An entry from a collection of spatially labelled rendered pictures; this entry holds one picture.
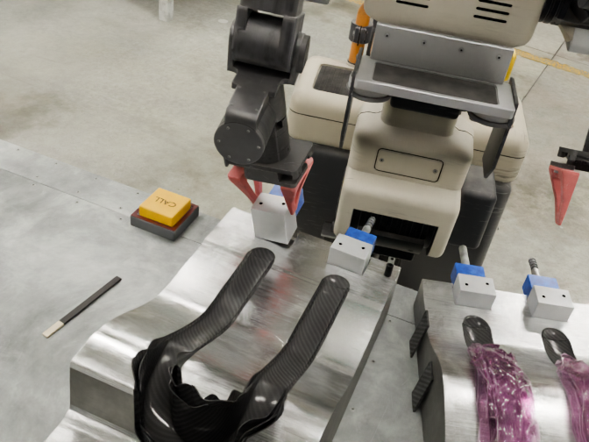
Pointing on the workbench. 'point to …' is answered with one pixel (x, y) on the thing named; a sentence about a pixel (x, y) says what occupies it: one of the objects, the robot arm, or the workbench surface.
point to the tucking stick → (81, 307)
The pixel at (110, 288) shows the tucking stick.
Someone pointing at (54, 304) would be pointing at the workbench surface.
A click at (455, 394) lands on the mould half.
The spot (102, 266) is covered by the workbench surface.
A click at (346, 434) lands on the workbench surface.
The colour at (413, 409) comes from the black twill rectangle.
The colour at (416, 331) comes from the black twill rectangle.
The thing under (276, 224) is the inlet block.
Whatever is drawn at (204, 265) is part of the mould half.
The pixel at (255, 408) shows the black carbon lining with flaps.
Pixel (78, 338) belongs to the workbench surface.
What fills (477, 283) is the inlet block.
